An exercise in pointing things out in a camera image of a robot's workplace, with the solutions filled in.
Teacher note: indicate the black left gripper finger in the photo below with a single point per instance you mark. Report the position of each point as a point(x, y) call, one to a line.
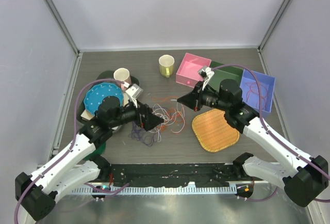
point(148, 117)
point(147, 126)

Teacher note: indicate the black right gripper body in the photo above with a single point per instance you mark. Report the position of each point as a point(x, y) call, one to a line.
point(211, 98)

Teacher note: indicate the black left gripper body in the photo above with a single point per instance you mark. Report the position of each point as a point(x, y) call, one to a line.
point(128, 114)

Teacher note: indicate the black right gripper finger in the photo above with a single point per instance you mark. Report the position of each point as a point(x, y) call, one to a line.
point(191, 103)
point(191, 97)

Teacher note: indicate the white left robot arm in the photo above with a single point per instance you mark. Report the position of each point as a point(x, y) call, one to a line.
point(37, 193)

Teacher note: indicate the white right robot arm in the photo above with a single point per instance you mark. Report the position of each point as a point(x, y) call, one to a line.
point(300, 175)

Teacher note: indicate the blue polka dot plate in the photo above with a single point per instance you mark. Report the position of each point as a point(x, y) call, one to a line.
point(97, 93)

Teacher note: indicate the cream wooden board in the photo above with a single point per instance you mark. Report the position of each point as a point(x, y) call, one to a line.
point(85, 115)

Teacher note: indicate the green drawer box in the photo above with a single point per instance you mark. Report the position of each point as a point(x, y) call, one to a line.
point(224, 73)

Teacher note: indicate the pink drawer box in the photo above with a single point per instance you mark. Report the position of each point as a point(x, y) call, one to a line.
point(187, 73)

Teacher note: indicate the blue drawer box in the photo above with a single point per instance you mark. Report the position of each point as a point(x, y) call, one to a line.
point(250, 92)

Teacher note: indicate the dark green tray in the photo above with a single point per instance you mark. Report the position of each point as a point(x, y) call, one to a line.
point(81, 105)

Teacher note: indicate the green tape roll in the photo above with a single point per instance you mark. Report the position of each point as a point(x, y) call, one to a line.
point(100, 150)

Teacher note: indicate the orange woven basket tray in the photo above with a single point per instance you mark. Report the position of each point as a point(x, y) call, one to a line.
point(213, 132)

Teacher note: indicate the pink mug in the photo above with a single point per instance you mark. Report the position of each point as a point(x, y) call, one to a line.
point(123, 75)

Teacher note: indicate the yellow mug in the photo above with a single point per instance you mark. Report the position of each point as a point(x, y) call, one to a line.
point(166, 65)

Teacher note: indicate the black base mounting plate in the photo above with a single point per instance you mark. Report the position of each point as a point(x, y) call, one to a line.
point(176, 175)

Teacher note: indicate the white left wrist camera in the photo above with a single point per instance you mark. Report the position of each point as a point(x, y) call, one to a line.
point(131, 93)

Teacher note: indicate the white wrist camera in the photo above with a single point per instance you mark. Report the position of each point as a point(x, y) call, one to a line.
point(131, 93)
point(206, 73)

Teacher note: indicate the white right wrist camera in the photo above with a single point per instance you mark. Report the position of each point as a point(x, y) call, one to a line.
point(206, 73)

